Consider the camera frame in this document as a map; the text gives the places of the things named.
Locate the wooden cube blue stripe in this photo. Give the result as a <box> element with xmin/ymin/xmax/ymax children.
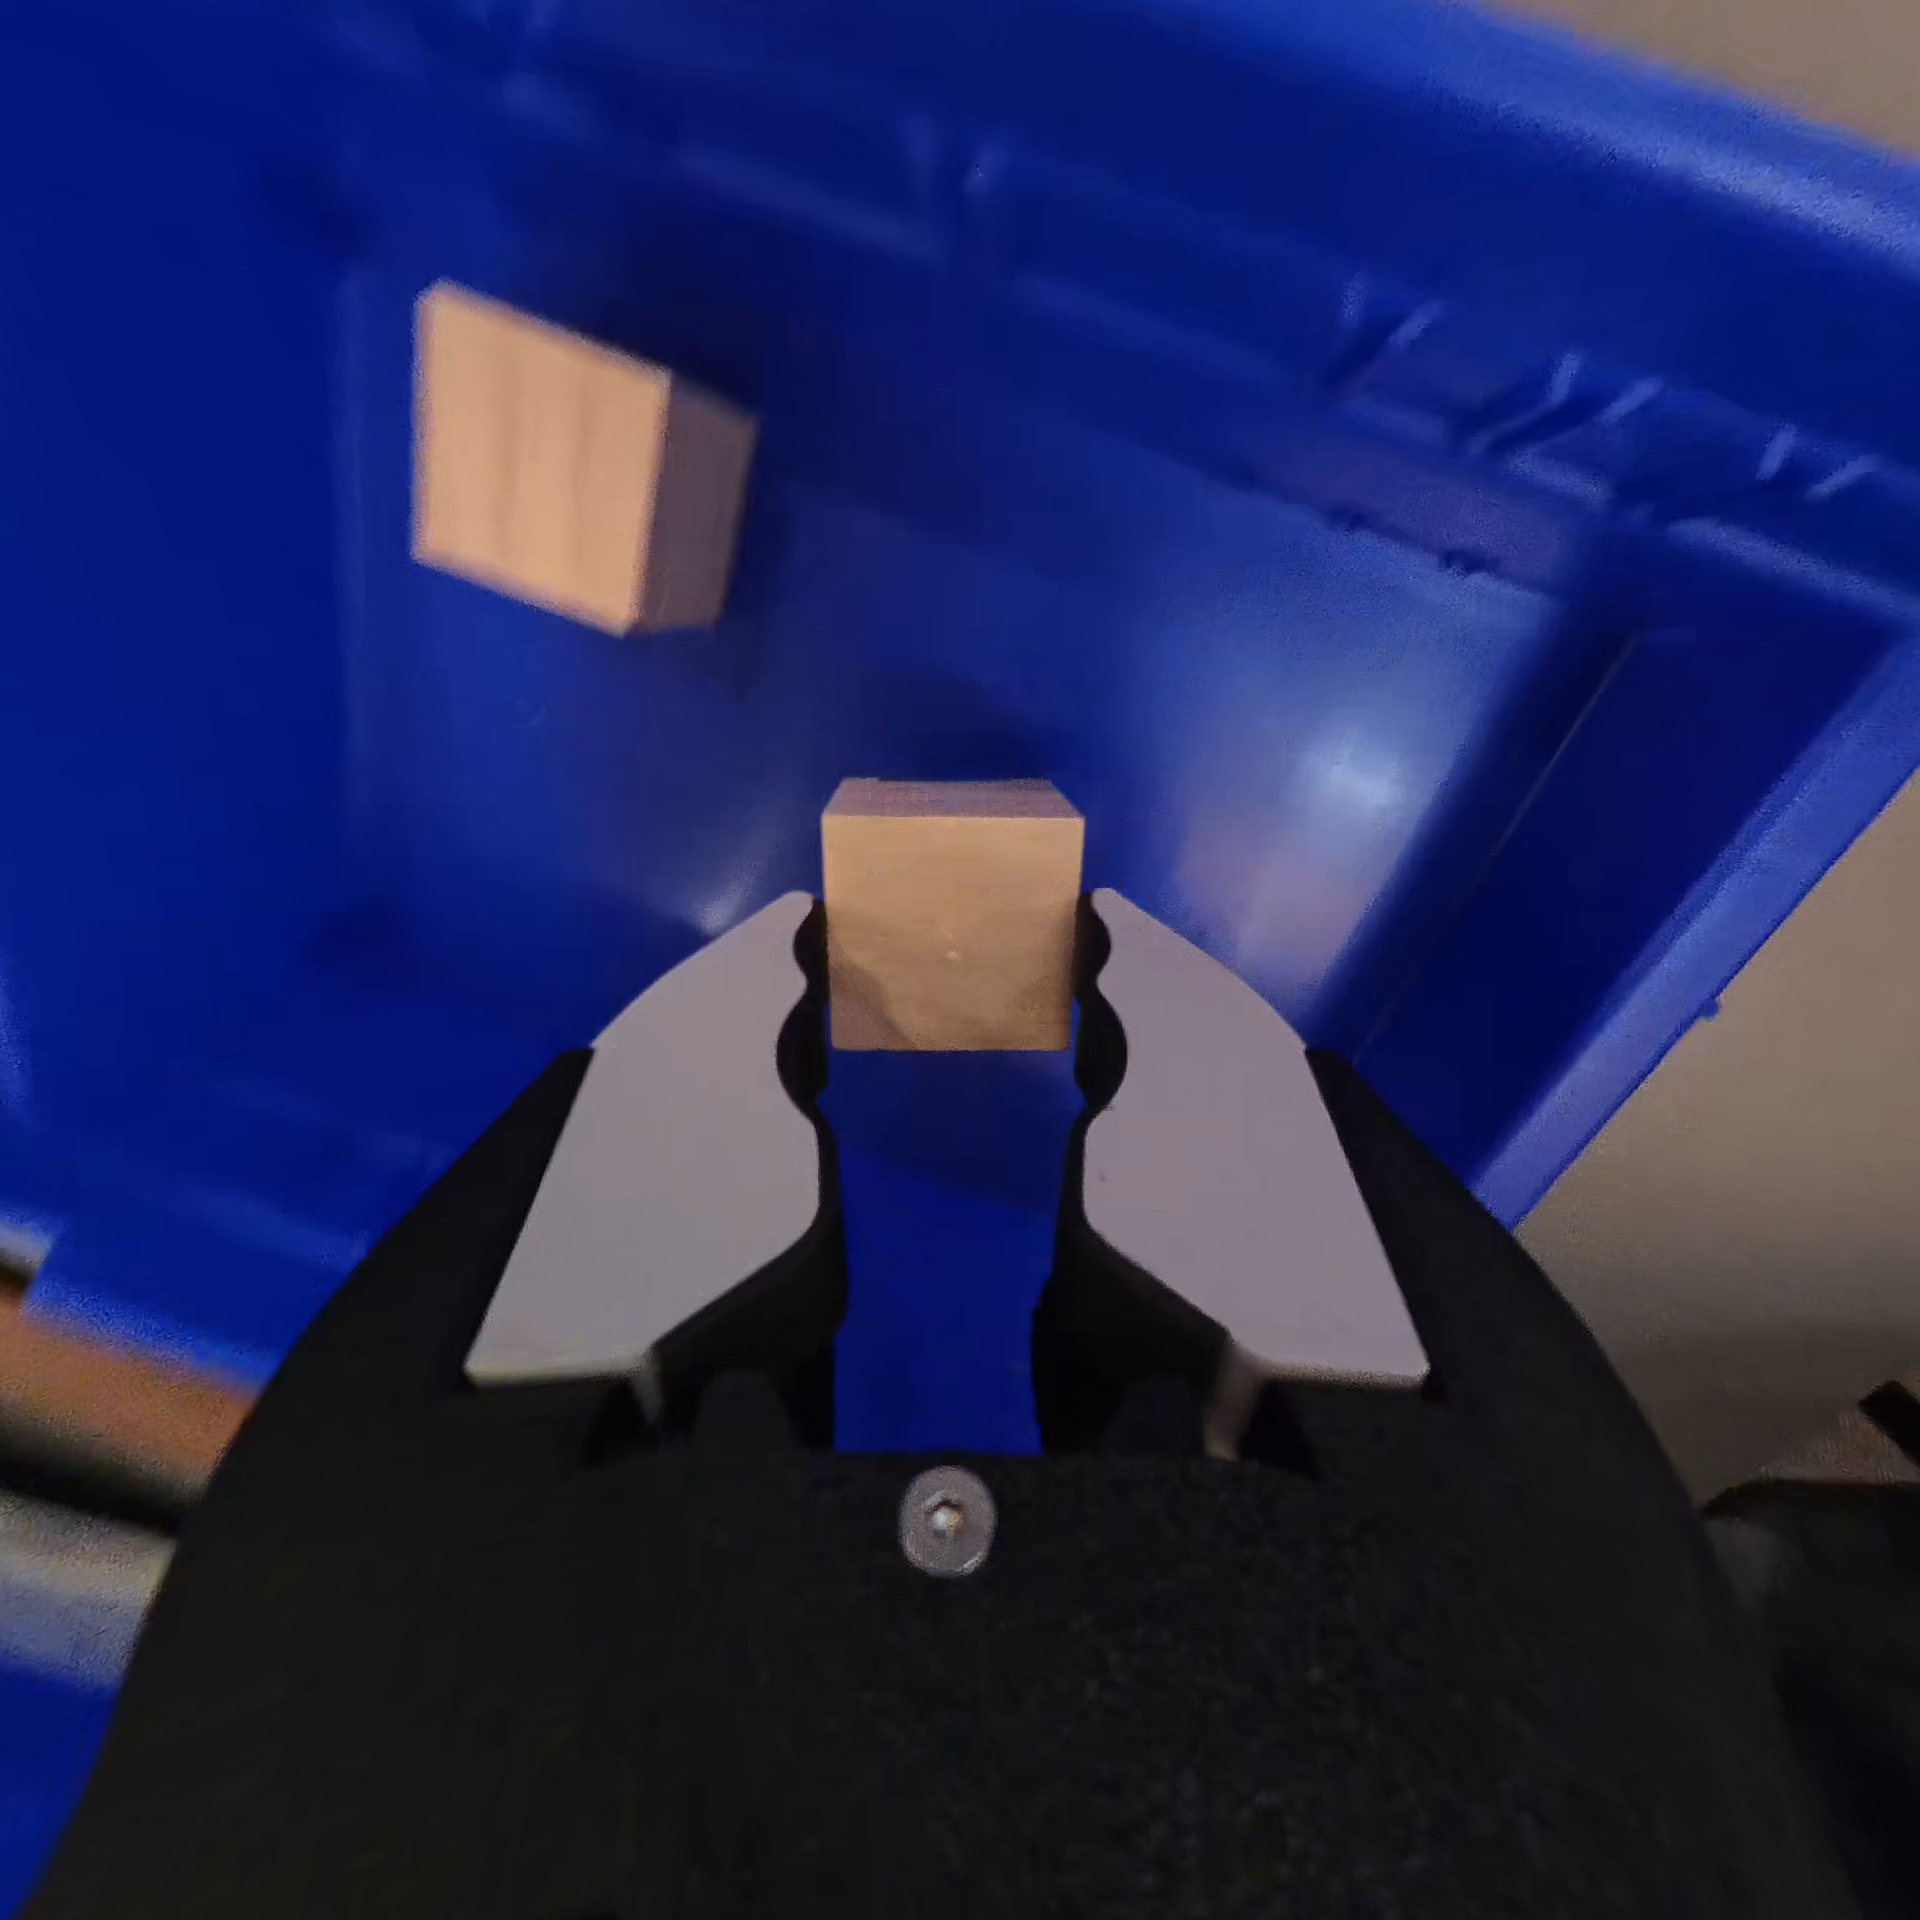
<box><xmin>820</xmin><ymin>783</ymin><xmax>1082</xmax><ymax>1051</ymax></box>
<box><xmin>407</xmin><ymin>278</ymin><xmax>753</xmax><ymax>629</ymax></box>

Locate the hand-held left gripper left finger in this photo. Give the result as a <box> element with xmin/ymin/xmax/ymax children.
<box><xmin>460</xmin><ymin>887</ymin><xmax>852</xmax><ymax>1455</ymax></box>

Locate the blue plastic bin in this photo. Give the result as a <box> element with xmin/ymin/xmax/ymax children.
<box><xmin>0</xmin><ymin>0</ymin><xmax>1920</xmax><ymax>1455</ymax></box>
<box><xmin>0</xmin><ymin>1627</ymin><xmax>137</xmax><ymax>1920</ymax></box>

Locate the grey desk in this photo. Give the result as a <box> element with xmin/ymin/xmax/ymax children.
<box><xmin>0</xmin><ymin>0</ymin><xmax>1920</xmax><ymax>1511</ymax></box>

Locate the wooden table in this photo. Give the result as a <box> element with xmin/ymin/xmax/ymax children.
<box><xmin>0</xmin><ymin>1293</ymin><xmax>266</xmax><ymax>1658</ymax></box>

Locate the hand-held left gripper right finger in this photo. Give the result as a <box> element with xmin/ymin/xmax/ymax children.
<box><xmin>1029</xmin><ymin>887</ymin><xmax>1426</xmax><ymax>1456</ymax></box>

